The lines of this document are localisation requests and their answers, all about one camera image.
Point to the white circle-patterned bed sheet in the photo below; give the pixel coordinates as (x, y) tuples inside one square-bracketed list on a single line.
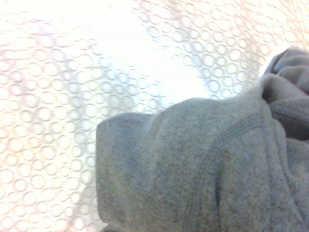
[(60, 96)]

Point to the grey t-shirt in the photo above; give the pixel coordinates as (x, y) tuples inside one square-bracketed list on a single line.
[(193, 164)]

